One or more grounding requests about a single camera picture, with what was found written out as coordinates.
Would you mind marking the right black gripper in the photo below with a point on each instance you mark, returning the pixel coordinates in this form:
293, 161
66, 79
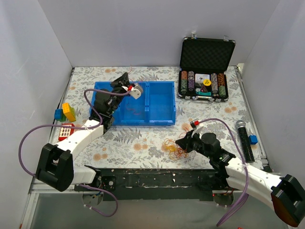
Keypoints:
188, 140

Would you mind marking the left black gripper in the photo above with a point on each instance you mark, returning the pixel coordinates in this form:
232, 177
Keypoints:
119, 86

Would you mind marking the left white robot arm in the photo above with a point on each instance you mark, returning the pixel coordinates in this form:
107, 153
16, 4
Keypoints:
56, 166

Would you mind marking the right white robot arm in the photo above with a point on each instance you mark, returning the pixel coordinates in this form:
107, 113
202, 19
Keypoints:
284, 195

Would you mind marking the floral table mat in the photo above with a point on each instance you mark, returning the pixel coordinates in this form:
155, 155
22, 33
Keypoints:
148, 147

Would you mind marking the blue three-compartment bin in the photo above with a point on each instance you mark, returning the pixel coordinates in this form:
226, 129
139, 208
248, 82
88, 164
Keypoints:
155, 107

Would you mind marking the black base beam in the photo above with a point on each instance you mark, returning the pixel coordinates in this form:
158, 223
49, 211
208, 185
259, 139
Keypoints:
155, 183

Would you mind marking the black microphone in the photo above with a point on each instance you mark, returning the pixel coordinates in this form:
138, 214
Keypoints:
245, 142

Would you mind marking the stacked colourful toy bricks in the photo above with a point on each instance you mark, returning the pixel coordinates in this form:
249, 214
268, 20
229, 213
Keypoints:
65, 113

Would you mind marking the small blue block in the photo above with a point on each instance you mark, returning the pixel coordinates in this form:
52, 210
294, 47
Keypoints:
253, 139

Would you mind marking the red white toy brick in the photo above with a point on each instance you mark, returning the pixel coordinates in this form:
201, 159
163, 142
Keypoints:
65, 131

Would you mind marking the black poker chip case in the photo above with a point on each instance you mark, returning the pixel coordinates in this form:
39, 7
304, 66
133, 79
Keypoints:
203, 64

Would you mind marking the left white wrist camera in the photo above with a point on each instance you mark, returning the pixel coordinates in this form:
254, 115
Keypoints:
136, 91

